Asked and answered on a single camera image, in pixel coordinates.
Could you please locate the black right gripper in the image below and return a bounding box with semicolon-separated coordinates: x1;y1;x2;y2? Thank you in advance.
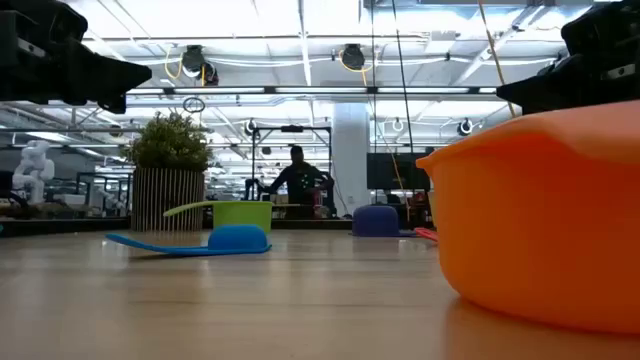
496;0;640;117

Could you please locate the person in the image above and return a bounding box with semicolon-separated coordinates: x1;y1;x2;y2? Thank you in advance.
263;144;337;220

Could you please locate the dark blue measuring cup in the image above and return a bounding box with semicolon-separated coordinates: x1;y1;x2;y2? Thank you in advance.
351;204;417;238

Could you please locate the white building column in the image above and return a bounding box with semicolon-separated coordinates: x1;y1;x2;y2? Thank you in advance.
331;102;372;217

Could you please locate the white robot figure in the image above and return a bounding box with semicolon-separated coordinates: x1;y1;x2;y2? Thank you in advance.
10;139;56;205

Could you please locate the yellow hanging cable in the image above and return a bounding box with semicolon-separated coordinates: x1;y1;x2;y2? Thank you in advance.
477;0;517;119

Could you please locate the potted plant in slatted pot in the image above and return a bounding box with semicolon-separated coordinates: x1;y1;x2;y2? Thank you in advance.
119;110;215;233

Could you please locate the small medium blue measuring cup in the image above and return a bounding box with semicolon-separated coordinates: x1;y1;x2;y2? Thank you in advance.
104;223;273;258

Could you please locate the black hanging cable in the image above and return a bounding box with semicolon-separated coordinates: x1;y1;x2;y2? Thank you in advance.
391;0;415;154

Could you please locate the long LED light bar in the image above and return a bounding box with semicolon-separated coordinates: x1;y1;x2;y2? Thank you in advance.
124;85;499;97

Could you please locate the green measuring cup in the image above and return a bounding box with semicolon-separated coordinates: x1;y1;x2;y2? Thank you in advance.
162;200;274;234

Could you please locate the black background frame rig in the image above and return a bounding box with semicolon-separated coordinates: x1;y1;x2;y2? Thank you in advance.
251;124;333;219

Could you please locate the red measuring cup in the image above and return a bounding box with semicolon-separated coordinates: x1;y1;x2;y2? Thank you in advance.
413;226;440;244

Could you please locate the black aluminium table frame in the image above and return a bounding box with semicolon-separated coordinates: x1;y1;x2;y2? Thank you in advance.
0;217;354;239

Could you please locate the orange plastic basket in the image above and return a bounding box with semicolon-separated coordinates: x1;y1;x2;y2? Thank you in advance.
415;99;640;335

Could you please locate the black monitor screen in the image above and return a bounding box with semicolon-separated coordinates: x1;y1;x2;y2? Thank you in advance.
366;151;432;191

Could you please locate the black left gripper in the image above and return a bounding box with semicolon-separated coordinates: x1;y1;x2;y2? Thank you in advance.
0;0;153;115

